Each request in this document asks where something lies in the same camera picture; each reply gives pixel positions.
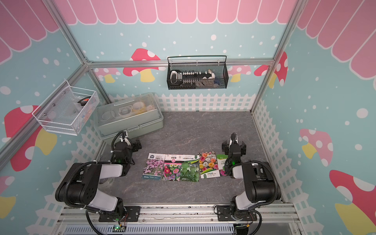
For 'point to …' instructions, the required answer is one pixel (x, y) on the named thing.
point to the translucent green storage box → (137, 115)
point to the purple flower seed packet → (153, 168)
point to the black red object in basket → (83, 102)
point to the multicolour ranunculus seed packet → (208, 165)
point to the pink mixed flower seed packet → (172, 167)
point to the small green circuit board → (116, 228)
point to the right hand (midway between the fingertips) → (234, 141)
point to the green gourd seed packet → (190, 168)
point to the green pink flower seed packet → (222, 159)
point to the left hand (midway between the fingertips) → (131, 140)
